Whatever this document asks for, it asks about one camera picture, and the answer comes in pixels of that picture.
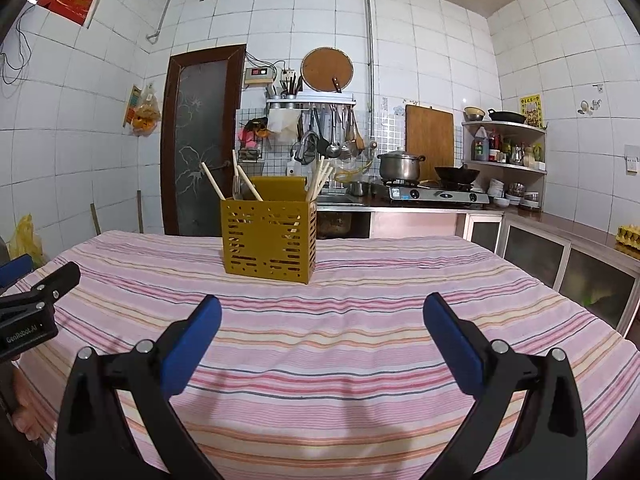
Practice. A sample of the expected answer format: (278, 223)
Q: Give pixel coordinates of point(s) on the small wall calendar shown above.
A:
(131, 105)

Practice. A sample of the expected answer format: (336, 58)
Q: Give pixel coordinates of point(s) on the steel gas stove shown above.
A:
(435, 196)

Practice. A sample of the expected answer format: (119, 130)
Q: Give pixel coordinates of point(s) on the small metal cup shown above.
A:
(358, 189)

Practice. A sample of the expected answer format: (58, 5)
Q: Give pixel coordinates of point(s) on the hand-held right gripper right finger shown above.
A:
(450, 340)

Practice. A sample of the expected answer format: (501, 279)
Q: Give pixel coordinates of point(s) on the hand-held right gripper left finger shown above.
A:
(197, 340)

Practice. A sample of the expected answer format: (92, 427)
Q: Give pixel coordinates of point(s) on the grey wall pipe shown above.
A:
(369, 35)

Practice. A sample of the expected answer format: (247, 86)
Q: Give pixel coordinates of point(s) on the metal bowl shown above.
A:
(474, 113)

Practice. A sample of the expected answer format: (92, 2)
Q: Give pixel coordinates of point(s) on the rectangular wooden cutting board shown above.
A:
(430, 135)

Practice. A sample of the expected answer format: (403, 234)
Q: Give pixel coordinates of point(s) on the brown frosted glass door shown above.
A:
(200, 135)

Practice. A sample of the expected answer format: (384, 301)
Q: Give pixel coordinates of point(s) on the yellow plastic bag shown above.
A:
(25, 240)

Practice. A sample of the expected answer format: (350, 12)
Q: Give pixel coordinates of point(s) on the pink hanging gloves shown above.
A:
(252, 132)

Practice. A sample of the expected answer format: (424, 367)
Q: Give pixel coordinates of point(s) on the pink striped tablecloth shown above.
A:
(350, 320)

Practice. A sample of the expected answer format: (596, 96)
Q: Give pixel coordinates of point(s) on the white soap bottle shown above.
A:
(291, 167)

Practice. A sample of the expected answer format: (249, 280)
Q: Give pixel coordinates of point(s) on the yellow wall poster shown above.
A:
(531, 111)

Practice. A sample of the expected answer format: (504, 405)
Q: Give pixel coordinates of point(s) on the wooden hanging spatula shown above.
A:
(357, 139)

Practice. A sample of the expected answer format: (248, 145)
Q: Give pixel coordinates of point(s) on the white hanging cloth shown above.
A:
(282, 125)

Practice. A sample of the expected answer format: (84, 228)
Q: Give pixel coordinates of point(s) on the black hanging ladle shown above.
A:
(321, 146)

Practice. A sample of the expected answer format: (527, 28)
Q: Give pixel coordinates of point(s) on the yellow egg carton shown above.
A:
(629, 237)

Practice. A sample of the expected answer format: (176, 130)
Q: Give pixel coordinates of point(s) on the metal kitchen faucet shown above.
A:
(306, 140)

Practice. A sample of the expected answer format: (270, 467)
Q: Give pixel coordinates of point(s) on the stack of white bowls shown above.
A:
(502, 192)

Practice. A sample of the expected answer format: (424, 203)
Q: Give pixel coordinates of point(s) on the plastic bag of oranges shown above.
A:
(146, 115)

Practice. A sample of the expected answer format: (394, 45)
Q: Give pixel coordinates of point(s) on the metal wall rack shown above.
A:
(310, 102)

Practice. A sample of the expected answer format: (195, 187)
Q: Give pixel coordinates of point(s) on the yellow slotted utensil holder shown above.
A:
(270, 240)

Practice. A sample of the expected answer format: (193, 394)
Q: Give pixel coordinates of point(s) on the wooden stick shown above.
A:
(140, 212)
(95, 220)

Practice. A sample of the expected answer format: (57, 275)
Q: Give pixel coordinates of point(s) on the metal hanging ladle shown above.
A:
(334, 150)

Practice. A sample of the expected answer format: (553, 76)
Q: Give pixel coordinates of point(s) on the white corner shelf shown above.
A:
(505, 127)

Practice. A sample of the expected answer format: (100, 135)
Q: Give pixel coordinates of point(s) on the steel cooking pot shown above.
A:
(398, 167)

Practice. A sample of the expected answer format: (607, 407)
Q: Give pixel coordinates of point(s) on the clear glass bowl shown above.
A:
(352, 175)

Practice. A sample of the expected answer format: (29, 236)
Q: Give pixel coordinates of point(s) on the black wok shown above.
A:
(457, 174)

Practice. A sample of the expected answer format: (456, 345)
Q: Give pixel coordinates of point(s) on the white wall socket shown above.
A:
(287, 74)

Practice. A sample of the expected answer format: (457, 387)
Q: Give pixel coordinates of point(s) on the beige control box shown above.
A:
(260, 74)

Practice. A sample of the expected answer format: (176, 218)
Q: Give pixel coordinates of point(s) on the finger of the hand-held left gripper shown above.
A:
(57, 282)
(12, 270)

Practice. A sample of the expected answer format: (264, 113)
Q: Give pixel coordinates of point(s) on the kitchen counter cabinet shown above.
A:
(530, 250)

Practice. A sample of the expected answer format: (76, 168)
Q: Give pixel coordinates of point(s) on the large oil bottle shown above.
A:
(481, 149)

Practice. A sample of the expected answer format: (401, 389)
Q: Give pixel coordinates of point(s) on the black frying pan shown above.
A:
(507, 117)

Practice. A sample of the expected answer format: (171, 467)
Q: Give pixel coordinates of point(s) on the row of condiment bottles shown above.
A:
(515, 154)

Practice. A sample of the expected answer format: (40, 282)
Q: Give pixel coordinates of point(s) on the round wooden board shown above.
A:
(325, 67)

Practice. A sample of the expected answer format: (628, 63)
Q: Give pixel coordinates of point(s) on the cartoon wall stickers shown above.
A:
(590, 107)

